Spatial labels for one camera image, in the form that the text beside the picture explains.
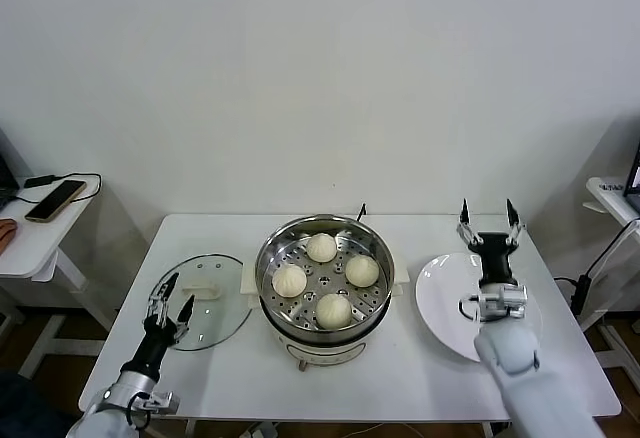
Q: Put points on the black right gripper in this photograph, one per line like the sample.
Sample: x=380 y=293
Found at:
x=495 y=258

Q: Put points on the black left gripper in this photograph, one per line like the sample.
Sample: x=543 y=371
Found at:
x=152 y=345

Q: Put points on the white steamed baozi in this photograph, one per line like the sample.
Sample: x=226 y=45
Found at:
x=321 y=247
x=290 y=279
x=362 y=271
x=333 y=311

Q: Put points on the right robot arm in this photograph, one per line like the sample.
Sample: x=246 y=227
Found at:
x=515 y=353

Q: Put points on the perforated steel steamer basket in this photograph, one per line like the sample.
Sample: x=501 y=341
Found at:
x=372 y=253

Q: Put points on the steel steamer pot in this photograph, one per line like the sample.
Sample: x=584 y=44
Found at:
x=320 y=350

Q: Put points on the person's bare hand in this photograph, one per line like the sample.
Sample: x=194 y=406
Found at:
x=7 y=235

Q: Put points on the white ceramic plate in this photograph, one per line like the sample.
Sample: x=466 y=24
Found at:
x=440 y=303

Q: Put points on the black cooker power plug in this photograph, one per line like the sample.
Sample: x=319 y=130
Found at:
x=363 y=210

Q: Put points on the white side table with label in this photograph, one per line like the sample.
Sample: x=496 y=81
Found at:
x=625 y=268

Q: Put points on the white side table with phone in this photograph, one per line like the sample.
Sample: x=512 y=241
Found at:
x=30 y=258

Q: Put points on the dark laptop on labelled table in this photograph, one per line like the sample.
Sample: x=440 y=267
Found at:
x=635 y=173

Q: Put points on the gold-edged black smartphone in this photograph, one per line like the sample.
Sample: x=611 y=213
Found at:
x=56 y=200

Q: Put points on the person's dark blue clothing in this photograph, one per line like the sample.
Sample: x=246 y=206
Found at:
x=22 y=408

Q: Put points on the dark laptop beside phone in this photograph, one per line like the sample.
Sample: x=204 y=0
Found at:
x=7 y=183

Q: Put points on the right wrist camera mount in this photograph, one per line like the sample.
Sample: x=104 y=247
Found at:
x=505 y=300

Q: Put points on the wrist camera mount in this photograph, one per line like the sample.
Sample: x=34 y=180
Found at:
x=162 y=402
x=505 y=300

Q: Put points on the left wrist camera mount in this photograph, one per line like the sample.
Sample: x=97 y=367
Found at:
x=162 y=402

